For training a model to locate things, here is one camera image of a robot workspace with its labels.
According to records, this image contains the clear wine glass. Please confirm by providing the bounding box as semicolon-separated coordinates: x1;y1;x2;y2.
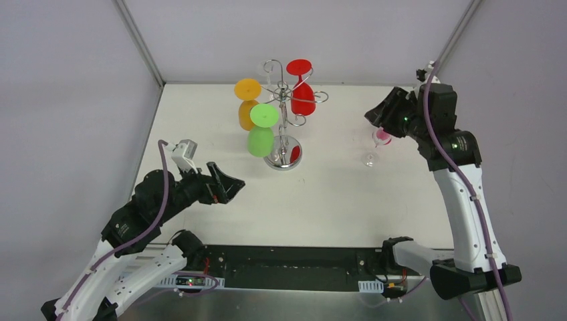
256;60;273;87
362;140;381;167

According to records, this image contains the magenta plastic wine glass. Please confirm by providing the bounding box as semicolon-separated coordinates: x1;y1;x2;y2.
372;128;392;146

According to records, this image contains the green plastic wine glass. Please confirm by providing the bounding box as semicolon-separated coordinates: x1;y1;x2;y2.
247;104;279;158

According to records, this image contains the chrome wine glass rack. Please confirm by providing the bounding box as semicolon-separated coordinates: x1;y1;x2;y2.
262;60;329;171

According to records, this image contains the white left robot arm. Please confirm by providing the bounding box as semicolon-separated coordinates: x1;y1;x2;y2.
41;162;245;320

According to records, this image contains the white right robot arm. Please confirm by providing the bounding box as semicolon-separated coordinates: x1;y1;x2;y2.
364;84;522;300

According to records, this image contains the orange plastic wine glass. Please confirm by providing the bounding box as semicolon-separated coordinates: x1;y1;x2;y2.
234;78;262;131

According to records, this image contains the red plastic wine glass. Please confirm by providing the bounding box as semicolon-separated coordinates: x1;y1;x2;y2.
286;59;316;116

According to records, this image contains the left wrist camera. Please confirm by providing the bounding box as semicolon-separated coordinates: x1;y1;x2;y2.
171;139;198;173

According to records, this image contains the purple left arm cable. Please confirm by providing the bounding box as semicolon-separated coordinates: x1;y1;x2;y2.
55;140;171;321

